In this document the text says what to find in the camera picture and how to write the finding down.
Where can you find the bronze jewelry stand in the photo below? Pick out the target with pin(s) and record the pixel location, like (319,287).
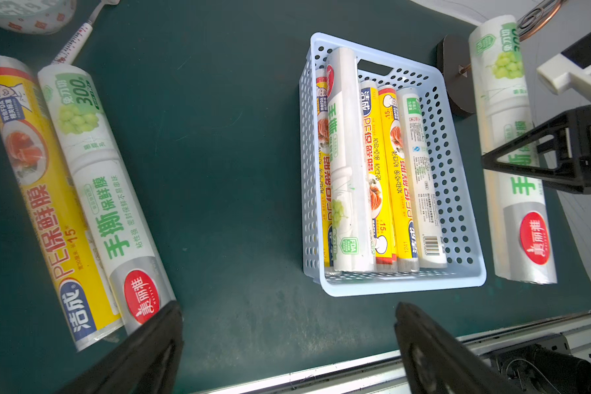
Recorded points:
(454,60)

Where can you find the long yellow plastic wrap roll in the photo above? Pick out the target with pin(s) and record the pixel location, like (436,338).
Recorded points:
(324,166)

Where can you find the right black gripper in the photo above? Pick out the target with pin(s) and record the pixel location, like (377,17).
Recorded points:
(557,152)

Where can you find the grey patterned round bowl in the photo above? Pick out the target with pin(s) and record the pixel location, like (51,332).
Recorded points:
(36,16)

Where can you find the white green long wrap roll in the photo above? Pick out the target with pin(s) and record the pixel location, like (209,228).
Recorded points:
(422,190)

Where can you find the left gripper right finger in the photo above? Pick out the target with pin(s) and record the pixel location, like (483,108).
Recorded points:
(436,362)

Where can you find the short yellow orange wrap roll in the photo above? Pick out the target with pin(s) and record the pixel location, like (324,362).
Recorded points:
(384,235)

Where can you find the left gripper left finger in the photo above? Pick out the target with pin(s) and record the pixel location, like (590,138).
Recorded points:
(146,362)

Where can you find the white red label roll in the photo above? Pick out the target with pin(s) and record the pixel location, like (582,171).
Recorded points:
(127,250)

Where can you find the light blue perforated plastic basket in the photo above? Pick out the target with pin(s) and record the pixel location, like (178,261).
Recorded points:
(466,267)

